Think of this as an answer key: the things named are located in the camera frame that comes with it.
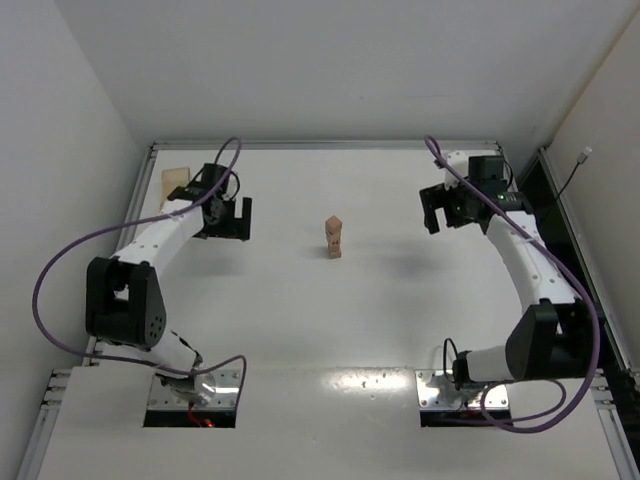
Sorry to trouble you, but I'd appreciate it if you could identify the black wall cable white plug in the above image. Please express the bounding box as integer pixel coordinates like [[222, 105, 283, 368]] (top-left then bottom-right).
[[541, 146, 593, 222]]

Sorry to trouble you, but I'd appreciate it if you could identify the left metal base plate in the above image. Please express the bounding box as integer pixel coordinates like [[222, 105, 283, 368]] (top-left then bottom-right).
[[147, 370, 241, 411]]

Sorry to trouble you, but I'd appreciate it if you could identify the amber transparent plastic container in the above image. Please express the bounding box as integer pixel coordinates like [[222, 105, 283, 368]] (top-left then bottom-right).
[[159, 167, 191, 210]]

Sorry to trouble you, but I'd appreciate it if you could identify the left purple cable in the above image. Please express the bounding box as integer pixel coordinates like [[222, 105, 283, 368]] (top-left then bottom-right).
[[31, 136, 248, 381]]

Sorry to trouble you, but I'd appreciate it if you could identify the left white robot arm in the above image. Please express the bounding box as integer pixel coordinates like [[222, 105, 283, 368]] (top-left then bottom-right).
[[85, 163, 253, 380]]

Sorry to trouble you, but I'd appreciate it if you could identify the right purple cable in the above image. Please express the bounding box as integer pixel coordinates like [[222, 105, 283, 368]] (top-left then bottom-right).
[[423, 134, 601, 434]]

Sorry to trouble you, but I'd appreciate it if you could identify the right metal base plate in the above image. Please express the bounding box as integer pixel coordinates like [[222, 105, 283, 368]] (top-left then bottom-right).
[[415, 369, 489, 413]]

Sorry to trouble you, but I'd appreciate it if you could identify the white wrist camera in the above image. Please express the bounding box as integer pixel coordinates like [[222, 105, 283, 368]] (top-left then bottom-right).
[[435, 150, 469, 190], [225, 172, 240, 200]]

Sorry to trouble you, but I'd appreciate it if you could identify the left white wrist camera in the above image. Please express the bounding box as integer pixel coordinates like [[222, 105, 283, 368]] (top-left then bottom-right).
[[225, 172, 240, 200]]

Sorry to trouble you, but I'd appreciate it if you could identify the purple cable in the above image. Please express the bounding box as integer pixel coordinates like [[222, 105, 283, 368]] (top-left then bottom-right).
[[31, 136, 248, 381], [423, 134, 601, 434]]

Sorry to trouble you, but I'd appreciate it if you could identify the metal base plate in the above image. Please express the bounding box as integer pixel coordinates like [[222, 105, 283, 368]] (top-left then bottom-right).
[[415, 369, 489, 413], [147, 370, 241, 411]]

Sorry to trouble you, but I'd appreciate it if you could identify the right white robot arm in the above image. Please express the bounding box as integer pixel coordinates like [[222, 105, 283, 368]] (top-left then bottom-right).
[[419, 151, 597, 388]]

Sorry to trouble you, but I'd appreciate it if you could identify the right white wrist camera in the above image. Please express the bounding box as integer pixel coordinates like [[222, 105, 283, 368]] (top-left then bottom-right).
[[435, 150, 469, 190]]

